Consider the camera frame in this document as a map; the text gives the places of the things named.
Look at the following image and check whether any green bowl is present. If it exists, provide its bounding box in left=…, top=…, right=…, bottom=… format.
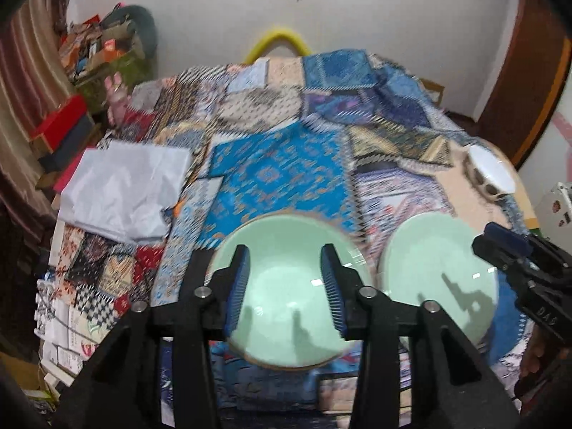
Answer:
left=378, top=212, right=500, bottom=355

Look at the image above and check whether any red box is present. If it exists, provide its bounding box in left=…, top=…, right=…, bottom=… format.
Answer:
left=30, top=95, right=89, bottom=151

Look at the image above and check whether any striped curtain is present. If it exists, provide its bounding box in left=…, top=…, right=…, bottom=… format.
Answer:
left=0, top=0, right=78, bottom=242

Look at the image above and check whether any dark blue box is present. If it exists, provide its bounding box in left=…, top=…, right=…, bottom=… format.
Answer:
left=38, top=116, right=97, bottom=173

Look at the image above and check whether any wooden door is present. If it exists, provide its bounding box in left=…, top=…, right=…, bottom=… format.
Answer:
left=476, top=0, right=572, bottom=171

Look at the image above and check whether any stack of books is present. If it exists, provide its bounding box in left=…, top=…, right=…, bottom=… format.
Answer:
left=33, top=277, right=112, bottom=395

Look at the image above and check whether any white patterned bowl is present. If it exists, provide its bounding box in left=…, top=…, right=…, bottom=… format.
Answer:
left=465, top=144, right=516, bottom=202

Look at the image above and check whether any green box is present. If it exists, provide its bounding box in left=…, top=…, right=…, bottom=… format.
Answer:
left=76, top=56, right=155, bottom=112

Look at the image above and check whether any green plate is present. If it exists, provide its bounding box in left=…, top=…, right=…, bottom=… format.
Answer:
left=210, top=214, right=374, bottom=371

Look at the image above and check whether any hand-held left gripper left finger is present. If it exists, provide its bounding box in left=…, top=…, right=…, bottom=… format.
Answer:
left=51, top=243, right=252, bottom=429

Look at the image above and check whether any pink bunny toy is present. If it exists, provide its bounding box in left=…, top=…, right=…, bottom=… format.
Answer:
left=104, top=73, right=131, bottom=124

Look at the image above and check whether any white cloth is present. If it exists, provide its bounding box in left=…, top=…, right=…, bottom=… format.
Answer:
left=58, top=139, right=193, bottom=245

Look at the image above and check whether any cardboard box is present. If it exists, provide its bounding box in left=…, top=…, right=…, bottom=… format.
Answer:
left=420, top=78, right=446, bottom=108

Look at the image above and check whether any person's right hand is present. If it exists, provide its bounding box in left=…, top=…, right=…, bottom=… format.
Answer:
left=518, top=331, right=548, bottom=378

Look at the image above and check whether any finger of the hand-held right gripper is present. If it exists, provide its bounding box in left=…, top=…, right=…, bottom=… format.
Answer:
left=485, top=221, right=534, bottom=257
left=472, top=233, right=532, bottom=287

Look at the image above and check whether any patchwork blanket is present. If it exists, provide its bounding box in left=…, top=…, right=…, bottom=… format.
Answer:
left=36, top=49, right=537, bottom=429

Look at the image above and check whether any grey-green cushion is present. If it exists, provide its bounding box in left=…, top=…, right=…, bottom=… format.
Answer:
left=100, top=4, right=158, bottom=59

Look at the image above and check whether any white device with red print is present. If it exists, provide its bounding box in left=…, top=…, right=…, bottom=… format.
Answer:
left=538, top=181, right=572, bottom=238

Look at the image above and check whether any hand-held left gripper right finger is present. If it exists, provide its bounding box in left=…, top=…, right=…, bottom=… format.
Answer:
left=321, top=242, right=521, bottom=429

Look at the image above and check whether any pile of small boxes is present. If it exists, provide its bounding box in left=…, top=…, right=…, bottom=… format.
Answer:
left=58, top=15, right=144, bottom=77

